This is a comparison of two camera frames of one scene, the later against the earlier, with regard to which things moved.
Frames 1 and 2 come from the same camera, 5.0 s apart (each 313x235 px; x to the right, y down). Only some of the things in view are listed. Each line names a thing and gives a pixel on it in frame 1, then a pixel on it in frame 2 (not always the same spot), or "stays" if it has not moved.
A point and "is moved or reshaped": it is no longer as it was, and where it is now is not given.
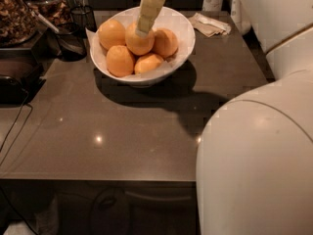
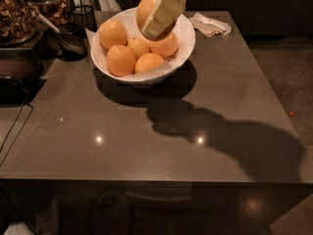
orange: (138, 45) is moved or reshaped
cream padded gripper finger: (152, 2) -> (165, 15)
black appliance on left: (21, 75) stays
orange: (111, 32) stays
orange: (165, 42) stays
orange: (119, 61) stays
